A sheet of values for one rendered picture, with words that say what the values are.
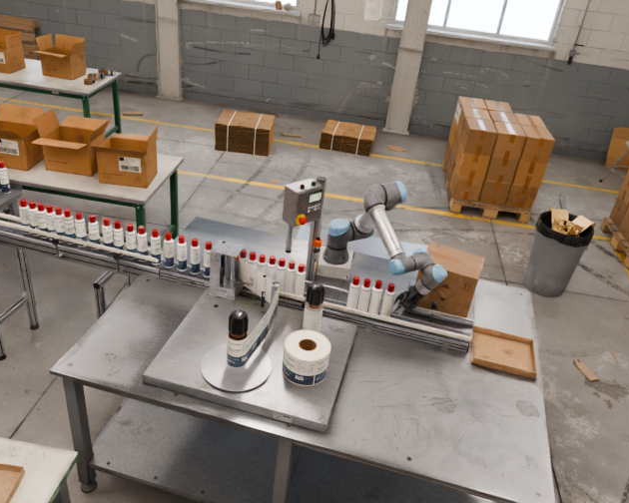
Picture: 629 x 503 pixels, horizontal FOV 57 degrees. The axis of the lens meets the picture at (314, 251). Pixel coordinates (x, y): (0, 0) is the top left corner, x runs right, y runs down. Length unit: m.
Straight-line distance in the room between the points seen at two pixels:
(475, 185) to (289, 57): 3.31
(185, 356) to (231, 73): 6.15
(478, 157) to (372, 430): 3.99
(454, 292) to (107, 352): 1.71
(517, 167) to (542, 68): 2.35
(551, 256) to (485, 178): 1.43
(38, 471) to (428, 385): 1.62
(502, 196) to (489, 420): 3.83
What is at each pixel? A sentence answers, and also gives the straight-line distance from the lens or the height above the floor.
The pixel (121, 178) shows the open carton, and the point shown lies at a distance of 4.32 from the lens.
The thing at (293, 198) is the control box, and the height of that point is 1.44.
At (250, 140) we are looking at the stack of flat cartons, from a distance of 6.86.
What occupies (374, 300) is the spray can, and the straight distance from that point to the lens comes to 2.92.
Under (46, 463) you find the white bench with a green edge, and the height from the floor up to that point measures 0.80.
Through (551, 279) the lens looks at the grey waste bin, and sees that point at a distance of 5.16.
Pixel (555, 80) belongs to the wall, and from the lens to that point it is 8.31.
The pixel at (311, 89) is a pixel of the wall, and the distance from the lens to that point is 8.21.
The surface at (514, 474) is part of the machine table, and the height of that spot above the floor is 0.83.
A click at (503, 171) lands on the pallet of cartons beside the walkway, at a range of 6.13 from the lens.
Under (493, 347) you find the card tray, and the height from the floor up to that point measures 0.83.
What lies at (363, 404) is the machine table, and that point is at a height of 0.83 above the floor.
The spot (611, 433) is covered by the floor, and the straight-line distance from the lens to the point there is 4.24.
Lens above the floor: 2.68
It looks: 32 degrees down
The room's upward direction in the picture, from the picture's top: 7 degrees clockwise
